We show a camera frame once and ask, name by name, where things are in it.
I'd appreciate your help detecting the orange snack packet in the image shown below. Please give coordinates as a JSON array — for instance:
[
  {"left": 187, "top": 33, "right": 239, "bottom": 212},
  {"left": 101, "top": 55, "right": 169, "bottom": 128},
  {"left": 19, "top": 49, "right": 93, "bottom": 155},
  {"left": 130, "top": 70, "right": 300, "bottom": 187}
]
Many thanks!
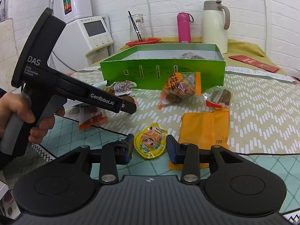
[{"left": 166, "top": 109, "right": 229, "bottom": 170}]

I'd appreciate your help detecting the yellow jelly cup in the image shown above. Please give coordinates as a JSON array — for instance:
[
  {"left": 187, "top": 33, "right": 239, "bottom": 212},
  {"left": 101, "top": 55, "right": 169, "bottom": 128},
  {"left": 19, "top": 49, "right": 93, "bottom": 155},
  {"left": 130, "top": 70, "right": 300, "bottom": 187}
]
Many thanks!
[{"left": 134, "top": 123, "right": 168, "bottom": 159}]

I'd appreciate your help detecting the orange peanut snack bag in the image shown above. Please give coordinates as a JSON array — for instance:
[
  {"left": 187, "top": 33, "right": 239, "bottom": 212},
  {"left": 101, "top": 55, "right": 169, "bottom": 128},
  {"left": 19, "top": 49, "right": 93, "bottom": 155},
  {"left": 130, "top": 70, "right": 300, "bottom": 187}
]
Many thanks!
[{"left": 157, "top": 72, "right": 202, "bottom": 109}]

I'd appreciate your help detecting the left human hand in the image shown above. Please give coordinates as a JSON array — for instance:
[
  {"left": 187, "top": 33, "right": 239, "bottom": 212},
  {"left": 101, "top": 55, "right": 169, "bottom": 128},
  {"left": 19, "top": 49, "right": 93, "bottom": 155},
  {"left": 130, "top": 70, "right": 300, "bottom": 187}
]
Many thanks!
[{"left": 1, "top": 92, "right": 55, "bottom": 144}]

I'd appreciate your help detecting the chocolate ball candy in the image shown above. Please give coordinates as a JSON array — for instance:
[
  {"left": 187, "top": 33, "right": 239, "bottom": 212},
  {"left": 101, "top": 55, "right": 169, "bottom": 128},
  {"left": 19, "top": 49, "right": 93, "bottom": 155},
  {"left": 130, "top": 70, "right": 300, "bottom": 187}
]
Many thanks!
[{"left": 121, "top": 95, "right": 138, "bottom": 106}]

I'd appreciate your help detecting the small brown snack packet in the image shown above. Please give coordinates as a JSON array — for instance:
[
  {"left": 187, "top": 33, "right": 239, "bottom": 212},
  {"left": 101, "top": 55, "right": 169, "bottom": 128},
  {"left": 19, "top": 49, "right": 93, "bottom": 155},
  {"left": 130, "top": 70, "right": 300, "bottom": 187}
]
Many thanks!
[{"left": 105, "top": 80, "right": 137, "bottom": 97}]

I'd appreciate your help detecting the brown orange snack bar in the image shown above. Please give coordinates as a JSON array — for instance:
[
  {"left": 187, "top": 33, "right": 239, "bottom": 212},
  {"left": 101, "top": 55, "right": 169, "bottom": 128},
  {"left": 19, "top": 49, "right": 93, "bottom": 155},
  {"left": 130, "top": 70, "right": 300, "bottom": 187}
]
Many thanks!
[{"left": 78, "top": 105, "right": 107, "bottom": 131}]

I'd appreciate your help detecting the green cardboard box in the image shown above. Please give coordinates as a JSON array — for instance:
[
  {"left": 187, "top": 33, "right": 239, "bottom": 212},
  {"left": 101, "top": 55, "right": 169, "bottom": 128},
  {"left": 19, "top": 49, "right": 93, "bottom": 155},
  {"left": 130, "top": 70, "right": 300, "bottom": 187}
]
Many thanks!
[{"left": 100, "top": 43, "right": 226, "bottom": 91}]

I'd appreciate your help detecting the white water dispenser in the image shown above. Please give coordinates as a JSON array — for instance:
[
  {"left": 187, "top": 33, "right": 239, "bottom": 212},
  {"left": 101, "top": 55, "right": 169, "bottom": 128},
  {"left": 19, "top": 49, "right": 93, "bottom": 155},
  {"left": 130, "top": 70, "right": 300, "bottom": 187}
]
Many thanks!
[{"left": 49, "top": 15, "right": 113, "bottom": 75}]

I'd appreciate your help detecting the red plastic basket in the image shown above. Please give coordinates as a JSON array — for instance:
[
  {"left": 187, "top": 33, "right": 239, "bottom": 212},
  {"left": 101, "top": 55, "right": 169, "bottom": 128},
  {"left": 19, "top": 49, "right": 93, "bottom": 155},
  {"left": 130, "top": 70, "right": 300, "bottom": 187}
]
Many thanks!
[{"left": 126, "top": 38, "right": 161, "bottom": 47}]

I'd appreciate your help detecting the brown wrapped snack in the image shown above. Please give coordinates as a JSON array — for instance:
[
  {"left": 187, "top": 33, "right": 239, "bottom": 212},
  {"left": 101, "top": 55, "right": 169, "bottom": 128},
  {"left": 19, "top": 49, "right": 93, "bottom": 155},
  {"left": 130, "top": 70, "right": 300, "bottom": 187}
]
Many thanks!
[{"left": 202, "top": 86, "right": 233, "bottom": 109}]

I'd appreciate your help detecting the black straw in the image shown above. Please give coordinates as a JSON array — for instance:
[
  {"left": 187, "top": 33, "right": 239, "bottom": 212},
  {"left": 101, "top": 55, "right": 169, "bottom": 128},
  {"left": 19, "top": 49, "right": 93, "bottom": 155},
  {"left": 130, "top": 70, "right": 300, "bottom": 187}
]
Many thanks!
[{"left": 128, "top": 10, "right": 142, "bottom": 42}]

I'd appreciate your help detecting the dark red snack packet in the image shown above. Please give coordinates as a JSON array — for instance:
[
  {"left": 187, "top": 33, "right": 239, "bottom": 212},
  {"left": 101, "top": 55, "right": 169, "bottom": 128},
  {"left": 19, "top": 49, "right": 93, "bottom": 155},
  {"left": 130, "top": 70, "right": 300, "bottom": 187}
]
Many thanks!
[{"left": 179, "top": 52, "right": 204, "bottom": 59}]

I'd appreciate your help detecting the white water purifier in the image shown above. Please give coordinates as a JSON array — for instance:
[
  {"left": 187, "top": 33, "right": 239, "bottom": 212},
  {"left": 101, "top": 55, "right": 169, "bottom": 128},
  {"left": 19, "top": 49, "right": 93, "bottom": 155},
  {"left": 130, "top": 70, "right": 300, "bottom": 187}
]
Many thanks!
[{"left": 53, "top": 0, "right": 93, "bottom": 23}]

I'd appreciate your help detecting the chevron patterned table mat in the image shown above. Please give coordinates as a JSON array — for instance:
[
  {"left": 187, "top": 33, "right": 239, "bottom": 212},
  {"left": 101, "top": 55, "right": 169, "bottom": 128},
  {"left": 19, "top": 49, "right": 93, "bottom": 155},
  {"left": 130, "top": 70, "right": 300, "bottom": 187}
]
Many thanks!
[{"left": 101, "top": 66, "right": 299, "bottom": 155}]

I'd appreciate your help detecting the glass carafe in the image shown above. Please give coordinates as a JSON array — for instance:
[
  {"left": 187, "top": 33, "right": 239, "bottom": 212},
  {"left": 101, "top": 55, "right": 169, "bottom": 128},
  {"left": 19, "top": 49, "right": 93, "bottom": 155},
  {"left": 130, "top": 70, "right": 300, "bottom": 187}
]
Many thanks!
[{"left": 128, "top": 14, "right": 148, "bottom": 42}]

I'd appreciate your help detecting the pink thermos bottle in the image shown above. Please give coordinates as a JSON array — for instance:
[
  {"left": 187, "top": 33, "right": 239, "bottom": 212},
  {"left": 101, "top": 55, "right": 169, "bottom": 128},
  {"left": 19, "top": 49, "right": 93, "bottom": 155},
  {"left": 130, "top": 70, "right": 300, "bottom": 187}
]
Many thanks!
[{"left": 177, "top": 12, "right": 194, "bottom": 43}]

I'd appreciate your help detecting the red envelope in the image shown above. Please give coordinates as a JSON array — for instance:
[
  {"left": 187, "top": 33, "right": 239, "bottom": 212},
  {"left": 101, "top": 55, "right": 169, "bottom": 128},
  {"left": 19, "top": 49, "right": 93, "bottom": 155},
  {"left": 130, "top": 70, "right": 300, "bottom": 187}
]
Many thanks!
[{"left": 229, "top": 55, "right": 280, "bottom": 73}]

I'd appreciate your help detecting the white thermos jug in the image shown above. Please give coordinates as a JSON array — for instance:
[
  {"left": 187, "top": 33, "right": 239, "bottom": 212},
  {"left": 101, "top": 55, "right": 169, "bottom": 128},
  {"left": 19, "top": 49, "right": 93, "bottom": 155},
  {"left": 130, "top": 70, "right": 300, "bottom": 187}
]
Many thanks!
[{"left": 202, "top": 0, "right": 230, "bottom": 54}]

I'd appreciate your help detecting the yellow tablecloth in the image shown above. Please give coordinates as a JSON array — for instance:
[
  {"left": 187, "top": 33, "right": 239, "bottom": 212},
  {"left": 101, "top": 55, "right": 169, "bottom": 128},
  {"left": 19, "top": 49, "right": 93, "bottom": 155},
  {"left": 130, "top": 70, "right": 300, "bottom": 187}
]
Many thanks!
[{"left": 88, "top": 36, "right": 289, "bottom": 76}]

